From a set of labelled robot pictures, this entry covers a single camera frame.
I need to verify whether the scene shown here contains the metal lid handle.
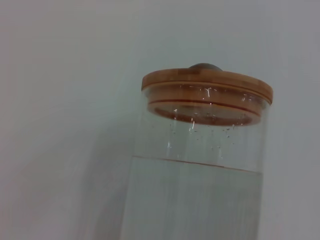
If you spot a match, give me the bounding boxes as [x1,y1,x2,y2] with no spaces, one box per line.
[187,62,222,74]

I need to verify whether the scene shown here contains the round bamboo jar lid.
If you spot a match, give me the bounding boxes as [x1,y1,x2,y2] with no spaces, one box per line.
[141,70,274,127]

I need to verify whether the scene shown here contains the glass water dispenser jar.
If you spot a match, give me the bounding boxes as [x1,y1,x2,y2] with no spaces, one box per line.
[119,84,274,240]

